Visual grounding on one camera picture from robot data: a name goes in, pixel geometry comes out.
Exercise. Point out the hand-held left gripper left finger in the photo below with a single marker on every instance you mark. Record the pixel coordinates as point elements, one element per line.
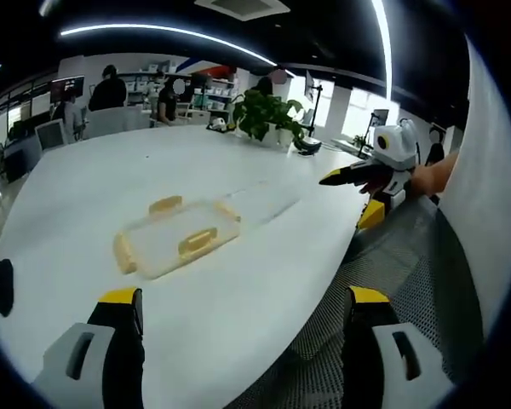
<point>89,366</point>

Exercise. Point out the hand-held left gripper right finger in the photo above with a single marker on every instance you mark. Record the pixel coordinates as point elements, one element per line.
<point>374,366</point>

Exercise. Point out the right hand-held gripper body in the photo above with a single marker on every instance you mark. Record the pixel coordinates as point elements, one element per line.
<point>398,149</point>

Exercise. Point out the clear box with yellow buckles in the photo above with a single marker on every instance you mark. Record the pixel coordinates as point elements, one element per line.
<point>174,238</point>

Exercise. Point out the small desk monitor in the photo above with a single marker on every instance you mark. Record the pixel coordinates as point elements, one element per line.
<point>380,118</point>

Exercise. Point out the grey mesh office chair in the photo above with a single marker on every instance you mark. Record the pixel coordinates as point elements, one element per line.
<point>409,264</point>

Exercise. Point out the black monitor stand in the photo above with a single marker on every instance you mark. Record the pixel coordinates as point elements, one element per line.
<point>317,106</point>

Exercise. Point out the person's white shirt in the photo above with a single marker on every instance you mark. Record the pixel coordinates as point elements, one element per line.
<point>489,170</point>

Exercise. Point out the clear plastic lid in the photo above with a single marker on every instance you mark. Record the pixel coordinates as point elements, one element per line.
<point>264,204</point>

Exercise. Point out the curved ceiling light strip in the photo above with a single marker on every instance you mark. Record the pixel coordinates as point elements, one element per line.
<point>174,32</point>
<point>385,47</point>

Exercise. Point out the green potted plant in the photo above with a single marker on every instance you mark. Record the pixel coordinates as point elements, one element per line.
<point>264,113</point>

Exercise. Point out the black chair armrest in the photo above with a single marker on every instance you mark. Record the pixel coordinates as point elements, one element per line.
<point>3,287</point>

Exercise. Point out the small white device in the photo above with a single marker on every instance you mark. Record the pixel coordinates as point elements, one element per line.
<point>218,125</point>

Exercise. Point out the shelf with white boxes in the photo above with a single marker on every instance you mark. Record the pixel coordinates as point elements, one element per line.
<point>213,96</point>

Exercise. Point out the ceiling air vent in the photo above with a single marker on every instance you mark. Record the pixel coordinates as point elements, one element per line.
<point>242,6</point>

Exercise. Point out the white chair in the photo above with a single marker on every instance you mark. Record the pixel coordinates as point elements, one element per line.
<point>51,134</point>

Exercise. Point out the dark computer monitor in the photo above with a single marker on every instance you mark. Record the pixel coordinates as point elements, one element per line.
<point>67,88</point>

